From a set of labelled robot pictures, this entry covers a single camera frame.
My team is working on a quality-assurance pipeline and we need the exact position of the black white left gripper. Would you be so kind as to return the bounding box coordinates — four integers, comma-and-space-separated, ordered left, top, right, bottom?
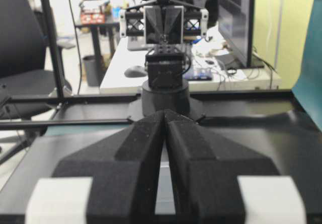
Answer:
119, 0, 208, 44

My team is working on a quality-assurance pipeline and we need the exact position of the black computer monitor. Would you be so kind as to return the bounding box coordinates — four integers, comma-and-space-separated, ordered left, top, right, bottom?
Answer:
218, 0, 264, 68

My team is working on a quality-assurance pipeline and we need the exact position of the teal backdrop panel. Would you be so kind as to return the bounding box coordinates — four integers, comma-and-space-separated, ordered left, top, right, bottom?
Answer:
292, 0, 321, 128

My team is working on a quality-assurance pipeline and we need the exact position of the dark grey trash bin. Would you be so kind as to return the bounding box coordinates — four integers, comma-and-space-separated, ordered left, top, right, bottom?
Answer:
83, 55, 104, 87

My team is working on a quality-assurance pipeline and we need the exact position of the black metal frame post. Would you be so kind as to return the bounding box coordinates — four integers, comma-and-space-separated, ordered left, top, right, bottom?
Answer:
41, 0, 65, 100

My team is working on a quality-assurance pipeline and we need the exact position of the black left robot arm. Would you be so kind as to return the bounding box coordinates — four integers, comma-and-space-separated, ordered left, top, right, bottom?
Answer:
25, 0, 208, 223

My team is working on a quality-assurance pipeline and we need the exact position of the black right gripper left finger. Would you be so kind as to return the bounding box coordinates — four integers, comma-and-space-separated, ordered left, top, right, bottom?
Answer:
25, 111, 165, 223

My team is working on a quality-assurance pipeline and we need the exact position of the blue card box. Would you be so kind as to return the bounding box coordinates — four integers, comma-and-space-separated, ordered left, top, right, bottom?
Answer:
183, 67, 213, 81

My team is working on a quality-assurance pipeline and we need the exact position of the white office desk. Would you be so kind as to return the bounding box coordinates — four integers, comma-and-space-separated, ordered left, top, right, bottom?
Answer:
99, 24, 281, 95

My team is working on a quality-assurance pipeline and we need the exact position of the black computer mouse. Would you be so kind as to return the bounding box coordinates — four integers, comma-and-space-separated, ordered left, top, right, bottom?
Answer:
124, 65, 147, 78

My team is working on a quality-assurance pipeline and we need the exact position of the black office chair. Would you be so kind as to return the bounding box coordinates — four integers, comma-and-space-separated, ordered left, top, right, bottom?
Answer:
0, 0, 73, 120

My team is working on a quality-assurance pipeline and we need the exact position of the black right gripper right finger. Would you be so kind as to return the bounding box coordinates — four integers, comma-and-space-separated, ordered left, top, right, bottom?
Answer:
165, 110, 306, 223

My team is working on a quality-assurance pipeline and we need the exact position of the black side table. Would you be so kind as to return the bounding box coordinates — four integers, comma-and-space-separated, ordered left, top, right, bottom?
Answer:
74, 16, 119, 62

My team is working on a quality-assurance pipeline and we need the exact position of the red white box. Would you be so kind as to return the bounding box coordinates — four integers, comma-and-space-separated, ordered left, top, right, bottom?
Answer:
80, 13, 105, 24

